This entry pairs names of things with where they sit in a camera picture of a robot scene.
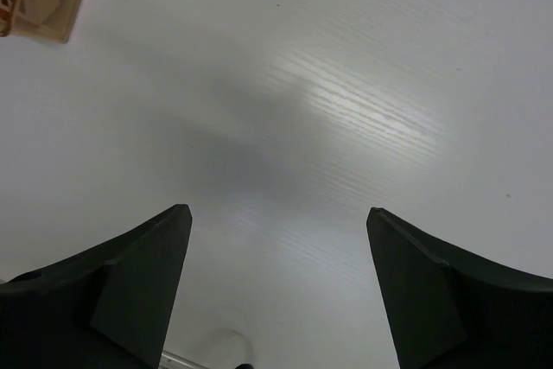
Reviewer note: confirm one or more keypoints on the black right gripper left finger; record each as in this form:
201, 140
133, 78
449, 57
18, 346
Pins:
106, 307

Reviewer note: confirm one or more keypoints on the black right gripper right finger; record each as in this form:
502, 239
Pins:
450, 308

